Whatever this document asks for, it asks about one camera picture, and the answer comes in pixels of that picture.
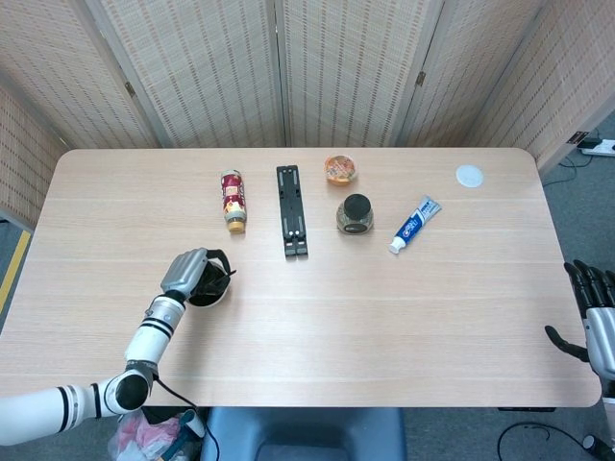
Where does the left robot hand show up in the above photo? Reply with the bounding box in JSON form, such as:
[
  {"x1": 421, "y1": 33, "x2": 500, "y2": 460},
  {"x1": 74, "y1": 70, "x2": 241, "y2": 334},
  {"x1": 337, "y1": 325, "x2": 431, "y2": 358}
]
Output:
[{"x1": 160, "y1": 247, "x2": 232, "y2": 299}]

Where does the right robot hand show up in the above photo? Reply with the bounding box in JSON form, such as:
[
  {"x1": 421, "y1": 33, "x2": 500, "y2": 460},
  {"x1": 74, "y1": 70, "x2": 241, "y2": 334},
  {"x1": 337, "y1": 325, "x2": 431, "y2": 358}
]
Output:
[{"x1": 544, "y1": 259, "x2": 615, "y2": 380}]

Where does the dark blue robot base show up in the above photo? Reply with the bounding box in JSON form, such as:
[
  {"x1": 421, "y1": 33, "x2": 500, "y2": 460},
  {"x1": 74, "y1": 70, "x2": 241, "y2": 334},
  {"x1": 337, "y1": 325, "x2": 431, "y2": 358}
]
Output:
[{"x1": 199, "y1": 406, "x2": 407, "y2": 461}]

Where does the white bowl with dark inside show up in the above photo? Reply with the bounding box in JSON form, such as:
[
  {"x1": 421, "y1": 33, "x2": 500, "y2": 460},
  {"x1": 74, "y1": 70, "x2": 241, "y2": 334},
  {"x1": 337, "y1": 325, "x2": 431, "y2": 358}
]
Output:
[{"x1": 186, "y1": 253, "x2": 232, "y2": 308}]

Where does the drink bottle with yellow cap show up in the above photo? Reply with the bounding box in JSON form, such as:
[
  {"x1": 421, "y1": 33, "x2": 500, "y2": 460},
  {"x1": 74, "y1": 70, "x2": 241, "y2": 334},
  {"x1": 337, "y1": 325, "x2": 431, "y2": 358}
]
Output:
[{"x1": 219, "y1": 169, "x2": 248, "y2": 235}]

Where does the black folding stand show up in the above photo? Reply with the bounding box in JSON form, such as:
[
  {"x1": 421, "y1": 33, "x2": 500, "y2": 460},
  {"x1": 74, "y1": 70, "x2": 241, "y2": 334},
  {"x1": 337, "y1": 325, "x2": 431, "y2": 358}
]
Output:
[{"x1": 275, "y1": 164, "x2": 310, "y2": 261}]

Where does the pink clear plastic bag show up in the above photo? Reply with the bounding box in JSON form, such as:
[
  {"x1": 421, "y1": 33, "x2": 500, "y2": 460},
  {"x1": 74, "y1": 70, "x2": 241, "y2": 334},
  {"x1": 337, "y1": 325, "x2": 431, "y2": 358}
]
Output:
[{"x1": 108, "y1": 407, "x2": 203, "y2": 461}]

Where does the glass jar with black lid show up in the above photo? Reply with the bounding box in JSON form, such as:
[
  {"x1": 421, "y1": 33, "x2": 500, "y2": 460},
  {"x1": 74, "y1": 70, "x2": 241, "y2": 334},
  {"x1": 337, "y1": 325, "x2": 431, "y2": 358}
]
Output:
[{"x1": 334, "y1": 192, "x2": 375, "y2": 235}]

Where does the orange jelly cup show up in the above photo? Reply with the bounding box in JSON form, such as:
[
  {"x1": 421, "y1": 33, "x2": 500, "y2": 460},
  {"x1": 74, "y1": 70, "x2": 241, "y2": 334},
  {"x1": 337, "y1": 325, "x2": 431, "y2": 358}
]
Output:
[{"x1": 323, "y1": 154, "x2": 359, "y2": 186}]

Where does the white power strip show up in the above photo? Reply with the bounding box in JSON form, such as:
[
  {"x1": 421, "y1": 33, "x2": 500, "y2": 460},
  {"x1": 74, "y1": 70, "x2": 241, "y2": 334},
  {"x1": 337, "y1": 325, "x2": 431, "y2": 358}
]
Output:
[{"x1": 576, "y1": 137, "x2": 615, "y2": 156}]

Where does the woven folding screen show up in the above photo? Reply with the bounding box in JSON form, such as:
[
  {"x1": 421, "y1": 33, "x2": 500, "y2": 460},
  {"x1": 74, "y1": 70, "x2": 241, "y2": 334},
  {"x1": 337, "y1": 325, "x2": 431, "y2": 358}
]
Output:
[{"x1": 0, "y1": 0, "x2": 615, "y2": 231}]

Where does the white round table grommet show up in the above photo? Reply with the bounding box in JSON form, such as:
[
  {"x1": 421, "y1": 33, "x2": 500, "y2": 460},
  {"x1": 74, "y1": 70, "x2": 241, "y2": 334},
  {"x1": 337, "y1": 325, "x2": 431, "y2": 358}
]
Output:
[{"x1": 455, "y1": 163, "x2": 485, "y2": 189}]

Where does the blue white toothpaste tube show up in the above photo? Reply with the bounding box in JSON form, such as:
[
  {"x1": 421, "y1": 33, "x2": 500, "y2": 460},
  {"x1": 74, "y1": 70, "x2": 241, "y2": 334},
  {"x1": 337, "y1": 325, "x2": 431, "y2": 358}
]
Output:
[{"x1": 387, "y1": 194, "x2": 444, "y2": 255}]

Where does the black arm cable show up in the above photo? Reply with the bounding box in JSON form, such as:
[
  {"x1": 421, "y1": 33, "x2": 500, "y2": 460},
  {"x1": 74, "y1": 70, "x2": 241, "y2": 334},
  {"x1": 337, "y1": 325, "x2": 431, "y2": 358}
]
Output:
[{"x1": 152, "y1": 372, "x2": 217, "y2": 461}]

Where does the black floor cable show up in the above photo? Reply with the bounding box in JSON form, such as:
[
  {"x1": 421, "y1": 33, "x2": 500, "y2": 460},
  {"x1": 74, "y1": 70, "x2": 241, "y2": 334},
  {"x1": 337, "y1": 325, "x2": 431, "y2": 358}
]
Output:
[{"x1": 497, "y1": 422, "x2": 590, "y2": 461}]

